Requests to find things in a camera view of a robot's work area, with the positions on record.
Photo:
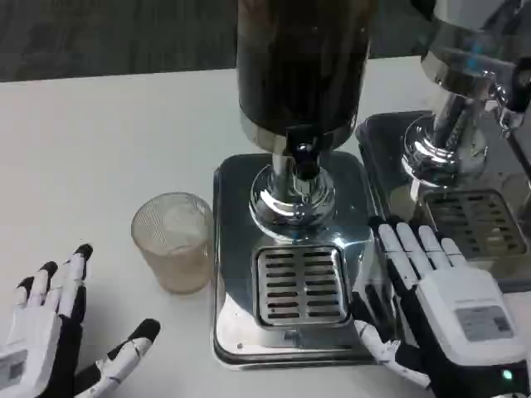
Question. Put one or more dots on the clear ribbed glass cup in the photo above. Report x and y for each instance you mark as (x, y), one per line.
(174, 244)

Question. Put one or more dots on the dark drink dispenser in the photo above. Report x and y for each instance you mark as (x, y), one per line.
(296, 103)

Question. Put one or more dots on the steel drip tray with grid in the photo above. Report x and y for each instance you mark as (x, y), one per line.
(290, 290)
(469, 207)

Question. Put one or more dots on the black dispenser tap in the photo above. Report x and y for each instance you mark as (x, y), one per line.
(522, 89)
(304, 159)

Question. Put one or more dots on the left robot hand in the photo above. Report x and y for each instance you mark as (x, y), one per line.
(39, 331)

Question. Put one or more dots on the steel drink dispenser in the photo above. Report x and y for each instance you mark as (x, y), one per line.
(464, 95)

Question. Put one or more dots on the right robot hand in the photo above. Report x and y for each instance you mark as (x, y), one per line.
(464, 331)

